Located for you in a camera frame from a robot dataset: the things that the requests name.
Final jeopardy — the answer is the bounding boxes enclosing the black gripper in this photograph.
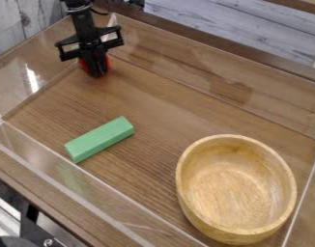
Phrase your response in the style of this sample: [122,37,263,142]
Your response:
[54,25,123,77]

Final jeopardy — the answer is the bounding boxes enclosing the clear acrylic corner bracket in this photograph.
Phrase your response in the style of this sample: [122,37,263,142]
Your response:
[72,12,121,51]

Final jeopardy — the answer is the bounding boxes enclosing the red toy strawberry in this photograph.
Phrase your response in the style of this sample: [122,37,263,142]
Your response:
[78,55,111,77]

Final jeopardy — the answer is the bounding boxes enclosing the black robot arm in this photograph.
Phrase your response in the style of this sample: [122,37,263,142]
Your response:
[54,0,123,77]

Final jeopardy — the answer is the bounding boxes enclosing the wooden bowl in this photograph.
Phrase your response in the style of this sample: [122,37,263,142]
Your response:
[176,134,298,245]

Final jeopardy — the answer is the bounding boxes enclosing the clear acrylic tray wall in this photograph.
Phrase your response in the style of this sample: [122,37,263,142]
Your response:
[0,108,208,247]

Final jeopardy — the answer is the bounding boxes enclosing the green rectangular block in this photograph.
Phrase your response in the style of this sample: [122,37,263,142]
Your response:
[64,116,134,163]

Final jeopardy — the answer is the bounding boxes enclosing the black metal table frame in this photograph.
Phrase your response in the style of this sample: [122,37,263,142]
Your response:
[17,202,80,247]

